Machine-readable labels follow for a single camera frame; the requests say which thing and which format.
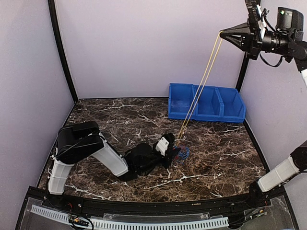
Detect red blue cable pile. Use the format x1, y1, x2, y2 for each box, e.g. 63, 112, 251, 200
173, 143, 190, 164

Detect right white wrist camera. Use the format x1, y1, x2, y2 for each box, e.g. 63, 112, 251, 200
245, 0, 267, 39

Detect black front rail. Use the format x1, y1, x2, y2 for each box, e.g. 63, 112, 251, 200
24, 185, 288, 222

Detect white slotted cable duct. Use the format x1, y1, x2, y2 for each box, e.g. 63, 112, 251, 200
30, 205, 229, 230

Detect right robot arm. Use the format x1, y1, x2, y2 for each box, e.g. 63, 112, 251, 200
245, 7, 307, 208

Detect blue storage bin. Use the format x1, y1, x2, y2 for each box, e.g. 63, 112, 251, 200
217, 88, 246, 123
193, 86, 224, 122
168, 83, 195, 120

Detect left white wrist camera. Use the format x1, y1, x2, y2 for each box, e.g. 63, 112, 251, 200
153, 137, 170, 156

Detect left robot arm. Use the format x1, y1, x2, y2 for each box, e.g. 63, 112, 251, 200
47, 121, 181, 209

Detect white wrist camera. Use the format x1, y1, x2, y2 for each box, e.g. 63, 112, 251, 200
245, 0, 267, 39
153, 137, 170, 156

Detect black corner post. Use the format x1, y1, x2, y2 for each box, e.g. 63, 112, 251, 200
236, 54, 250, 92
47, 0, 79, 103

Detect right blue storage bin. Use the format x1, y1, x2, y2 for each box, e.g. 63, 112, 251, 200
217, 88, 246, 123

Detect middle blue storage bin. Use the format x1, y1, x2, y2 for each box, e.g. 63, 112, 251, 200
193, 86, 224, 122

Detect black right corner post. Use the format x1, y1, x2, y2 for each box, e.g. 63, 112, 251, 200
236, 54, 250, 92

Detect left blue storage bin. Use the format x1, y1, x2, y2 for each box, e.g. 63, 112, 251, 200
168, 83, 195, 120

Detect black left corner post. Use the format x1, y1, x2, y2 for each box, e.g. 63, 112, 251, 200
47, 0, 79, 103

